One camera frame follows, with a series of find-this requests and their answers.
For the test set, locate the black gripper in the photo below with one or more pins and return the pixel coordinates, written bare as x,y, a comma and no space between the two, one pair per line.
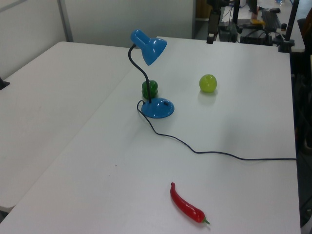
215,5

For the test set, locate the blue desk lamp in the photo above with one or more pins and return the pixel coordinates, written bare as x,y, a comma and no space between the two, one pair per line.
151,47

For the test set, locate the black electronic device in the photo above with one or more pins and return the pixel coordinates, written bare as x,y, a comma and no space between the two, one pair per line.
228,33

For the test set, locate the black thin pole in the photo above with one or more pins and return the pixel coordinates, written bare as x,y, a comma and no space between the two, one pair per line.
236,12

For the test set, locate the black equipment box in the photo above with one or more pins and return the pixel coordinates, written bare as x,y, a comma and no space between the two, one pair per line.
256,38

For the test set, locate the yellow flat object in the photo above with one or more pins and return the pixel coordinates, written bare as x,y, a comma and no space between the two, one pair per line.
258,22

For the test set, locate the yellow-green apple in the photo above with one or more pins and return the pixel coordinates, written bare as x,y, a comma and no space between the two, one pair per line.
208,83

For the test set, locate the black keyboard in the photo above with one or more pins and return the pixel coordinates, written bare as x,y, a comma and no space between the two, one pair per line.
271,19

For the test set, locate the black computer mouse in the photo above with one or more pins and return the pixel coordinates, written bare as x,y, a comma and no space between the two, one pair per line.
275,10

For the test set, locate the black clamp pole stand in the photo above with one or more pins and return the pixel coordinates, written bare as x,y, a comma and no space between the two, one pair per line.
287,45

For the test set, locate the green bell pepper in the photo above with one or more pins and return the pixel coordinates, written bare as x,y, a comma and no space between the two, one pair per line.
153,89

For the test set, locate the dark chair back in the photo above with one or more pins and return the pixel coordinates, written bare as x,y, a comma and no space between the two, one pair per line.
306,29

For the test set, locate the red chili pepper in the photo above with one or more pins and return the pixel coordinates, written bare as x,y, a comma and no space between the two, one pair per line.
185,207

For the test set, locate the black table clamp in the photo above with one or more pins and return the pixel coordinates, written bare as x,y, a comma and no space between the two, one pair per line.
3,84

